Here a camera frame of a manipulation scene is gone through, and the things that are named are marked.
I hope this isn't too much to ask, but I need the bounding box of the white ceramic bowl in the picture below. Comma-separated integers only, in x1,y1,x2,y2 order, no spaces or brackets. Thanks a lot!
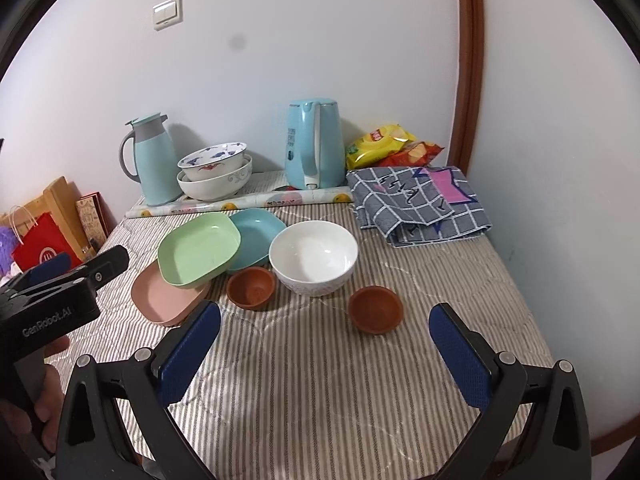
269,220,359,297

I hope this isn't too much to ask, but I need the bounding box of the white wall switch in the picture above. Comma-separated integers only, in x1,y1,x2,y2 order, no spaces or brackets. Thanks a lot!
152,0,183,32

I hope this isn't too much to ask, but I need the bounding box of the person's left hand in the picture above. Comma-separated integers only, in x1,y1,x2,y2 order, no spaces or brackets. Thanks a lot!
1,335,70,454

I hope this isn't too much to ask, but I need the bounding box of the yellow chips bag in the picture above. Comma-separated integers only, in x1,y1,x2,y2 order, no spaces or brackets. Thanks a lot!
345,125,416,170

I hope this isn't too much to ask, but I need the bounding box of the small brown clay bowl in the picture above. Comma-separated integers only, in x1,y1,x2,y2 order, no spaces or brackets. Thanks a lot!
226,266,276,311

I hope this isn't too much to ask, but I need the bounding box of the light blue electric kettle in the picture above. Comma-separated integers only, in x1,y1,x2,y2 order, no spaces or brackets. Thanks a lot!
284,99,346,190

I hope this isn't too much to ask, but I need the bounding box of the green square plate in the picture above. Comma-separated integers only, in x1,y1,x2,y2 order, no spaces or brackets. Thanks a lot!
157,212,241,288

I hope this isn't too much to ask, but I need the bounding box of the red paper bag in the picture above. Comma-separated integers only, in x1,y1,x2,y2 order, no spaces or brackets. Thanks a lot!
12,212,82,271

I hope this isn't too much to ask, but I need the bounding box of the patterned brown gift box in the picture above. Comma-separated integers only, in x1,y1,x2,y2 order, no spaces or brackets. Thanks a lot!
75,192,110,252

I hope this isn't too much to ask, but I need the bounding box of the red snack bag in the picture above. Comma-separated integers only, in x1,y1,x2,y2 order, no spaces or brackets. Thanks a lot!
376,141,444,167

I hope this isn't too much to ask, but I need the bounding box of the blue square plate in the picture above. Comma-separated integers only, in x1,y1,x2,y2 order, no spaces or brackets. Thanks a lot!
227,208,286,274

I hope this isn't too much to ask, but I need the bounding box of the brown wooden door frame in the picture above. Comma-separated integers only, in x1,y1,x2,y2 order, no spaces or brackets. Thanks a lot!
448,0,485,174

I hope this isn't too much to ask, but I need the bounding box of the blue patterned porcelain bowl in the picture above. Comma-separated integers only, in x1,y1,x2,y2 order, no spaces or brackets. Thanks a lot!
178,142,247,181

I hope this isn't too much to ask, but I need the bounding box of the pink square plate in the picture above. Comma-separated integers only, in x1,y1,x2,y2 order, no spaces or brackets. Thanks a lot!
130,260,212,327

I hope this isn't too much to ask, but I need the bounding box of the striped quilted table cover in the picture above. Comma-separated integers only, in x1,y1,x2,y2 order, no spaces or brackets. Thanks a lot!
44,200,556,480

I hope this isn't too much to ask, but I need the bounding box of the large white porcelain bowl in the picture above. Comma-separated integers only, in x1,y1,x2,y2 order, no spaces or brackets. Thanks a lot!
177,155,253,203

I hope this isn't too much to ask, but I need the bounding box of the light blue thermos jug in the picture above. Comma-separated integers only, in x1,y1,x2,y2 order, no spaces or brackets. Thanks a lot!
118,113,181,207

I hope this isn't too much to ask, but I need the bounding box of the fruit pattern plastic mat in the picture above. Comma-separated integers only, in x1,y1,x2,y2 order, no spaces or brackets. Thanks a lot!
125,170,352,219

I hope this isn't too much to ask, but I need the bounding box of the grey checked cloth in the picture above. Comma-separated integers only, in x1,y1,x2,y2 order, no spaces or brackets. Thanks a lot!
346,166,491,248

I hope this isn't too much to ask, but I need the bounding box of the brown cardboard box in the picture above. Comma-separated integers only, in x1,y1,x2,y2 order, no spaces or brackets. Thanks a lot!
1,177,96,261

